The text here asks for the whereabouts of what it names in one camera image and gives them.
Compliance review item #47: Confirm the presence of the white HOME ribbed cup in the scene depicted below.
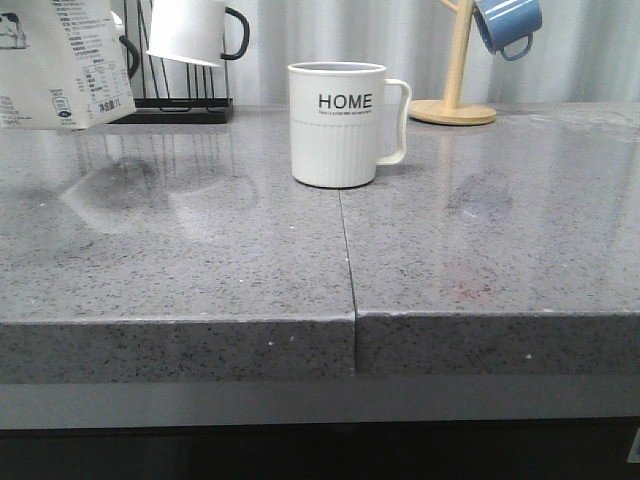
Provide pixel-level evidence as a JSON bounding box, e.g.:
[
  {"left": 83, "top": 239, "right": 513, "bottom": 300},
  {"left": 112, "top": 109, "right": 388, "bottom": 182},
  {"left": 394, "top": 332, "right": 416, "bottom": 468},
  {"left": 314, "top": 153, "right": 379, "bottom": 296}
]
[{"left": 287, "top": 62, "right": 412, "bottom": 189}]

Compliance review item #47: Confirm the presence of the white blue milk carton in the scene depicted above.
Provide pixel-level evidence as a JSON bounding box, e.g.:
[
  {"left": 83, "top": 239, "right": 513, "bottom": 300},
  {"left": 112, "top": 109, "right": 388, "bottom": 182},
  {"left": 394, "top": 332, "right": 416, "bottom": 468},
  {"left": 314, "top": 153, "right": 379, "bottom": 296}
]
[{"left": 1, "top": 1, "right": 136, "bottom": 130}]

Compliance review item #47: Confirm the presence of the wooden mug tree stand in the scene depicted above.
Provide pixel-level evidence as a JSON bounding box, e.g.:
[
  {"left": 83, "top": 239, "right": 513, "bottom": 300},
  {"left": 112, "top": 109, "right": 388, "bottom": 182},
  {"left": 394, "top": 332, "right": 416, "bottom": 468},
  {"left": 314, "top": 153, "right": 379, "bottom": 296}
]
[{"left": 408, "top": 0, "right": 496, "bottom": 126}]

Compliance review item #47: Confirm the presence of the blue enamel mug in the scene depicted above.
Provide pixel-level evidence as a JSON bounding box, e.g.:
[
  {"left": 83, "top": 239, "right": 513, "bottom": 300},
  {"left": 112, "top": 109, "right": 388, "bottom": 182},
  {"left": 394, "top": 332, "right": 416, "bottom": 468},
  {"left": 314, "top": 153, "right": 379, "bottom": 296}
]
[{"left": 474, "top": 0, "right": 543, "bottom": 61}]

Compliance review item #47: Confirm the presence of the black wire mug rack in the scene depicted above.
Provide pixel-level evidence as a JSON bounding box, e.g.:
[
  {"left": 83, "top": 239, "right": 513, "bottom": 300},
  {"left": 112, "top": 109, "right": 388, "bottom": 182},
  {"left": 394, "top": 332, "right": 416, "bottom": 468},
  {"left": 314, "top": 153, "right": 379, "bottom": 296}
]
[{"left": 111, "top": 1, "right": 233, "bottom": 124}]

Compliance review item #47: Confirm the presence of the white mug black handle right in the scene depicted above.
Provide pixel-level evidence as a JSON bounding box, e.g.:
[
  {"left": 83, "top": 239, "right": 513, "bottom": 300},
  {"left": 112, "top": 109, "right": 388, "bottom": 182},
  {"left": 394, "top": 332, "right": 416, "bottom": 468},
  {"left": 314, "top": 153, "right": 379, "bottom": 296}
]
[{"left": 146, "top": 0, "right": 251, "bottom": 68}]

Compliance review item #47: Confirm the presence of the white mug black handle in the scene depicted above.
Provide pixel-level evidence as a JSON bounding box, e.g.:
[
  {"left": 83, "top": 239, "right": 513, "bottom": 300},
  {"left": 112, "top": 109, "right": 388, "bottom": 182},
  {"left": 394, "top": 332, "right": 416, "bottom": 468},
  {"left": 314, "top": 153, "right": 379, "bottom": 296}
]
[
  {"left": 146, "top": 0, "right": 251, "bottom": 68},
  {"left": 118, "top": 35, "right": 141, "bottom": 79}
]

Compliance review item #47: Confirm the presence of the white mug black handle left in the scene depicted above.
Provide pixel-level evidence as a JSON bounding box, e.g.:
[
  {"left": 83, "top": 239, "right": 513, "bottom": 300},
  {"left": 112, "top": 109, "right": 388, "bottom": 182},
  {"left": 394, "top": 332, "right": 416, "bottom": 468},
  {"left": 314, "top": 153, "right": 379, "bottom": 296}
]
[{"left": 118, "top": 35, "right": 141, "bottom": 79}]

